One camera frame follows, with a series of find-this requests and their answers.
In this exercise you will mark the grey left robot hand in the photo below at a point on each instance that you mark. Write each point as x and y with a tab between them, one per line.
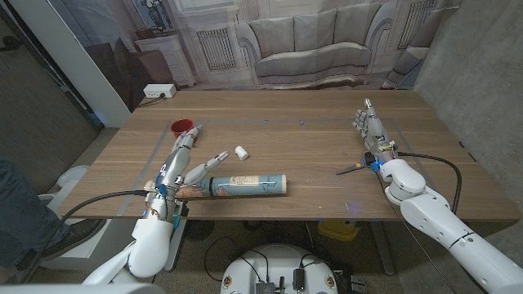
173	167

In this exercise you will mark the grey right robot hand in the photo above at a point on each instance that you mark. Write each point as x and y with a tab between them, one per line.
375	130

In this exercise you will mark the paper map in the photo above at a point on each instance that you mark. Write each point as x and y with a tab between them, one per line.
253	184

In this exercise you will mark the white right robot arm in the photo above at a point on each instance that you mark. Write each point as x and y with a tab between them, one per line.
441	228

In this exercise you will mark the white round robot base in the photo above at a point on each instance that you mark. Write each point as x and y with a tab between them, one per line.
278	261

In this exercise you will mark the black band around map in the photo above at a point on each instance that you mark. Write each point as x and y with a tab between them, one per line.
211	187

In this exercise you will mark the red cup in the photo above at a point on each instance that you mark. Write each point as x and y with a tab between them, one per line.
181	124

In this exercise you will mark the black scissors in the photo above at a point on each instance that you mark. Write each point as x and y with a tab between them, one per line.
347	169

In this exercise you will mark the black round fan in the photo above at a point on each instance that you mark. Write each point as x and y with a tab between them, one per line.
200	229

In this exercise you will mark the small white cylinder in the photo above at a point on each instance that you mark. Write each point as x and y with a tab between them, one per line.
241	153

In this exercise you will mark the white power strip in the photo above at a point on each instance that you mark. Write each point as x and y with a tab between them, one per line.
159	90

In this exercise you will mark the white table leg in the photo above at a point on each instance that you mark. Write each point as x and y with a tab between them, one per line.
169	261
382	249

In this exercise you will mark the yellow box under table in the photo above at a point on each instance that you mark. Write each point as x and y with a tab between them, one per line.
337	230

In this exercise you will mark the printed living room backdrop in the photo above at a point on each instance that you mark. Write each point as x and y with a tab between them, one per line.
310	41

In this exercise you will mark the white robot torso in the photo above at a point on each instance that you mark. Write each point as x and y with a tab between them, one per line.
81	289

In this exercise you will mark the person in blue jeans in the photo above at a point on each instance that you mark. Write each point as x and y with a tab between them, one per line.
24	212

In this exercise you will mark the black power adapter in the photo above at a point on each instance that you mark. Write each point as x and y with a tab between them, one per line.
298	279

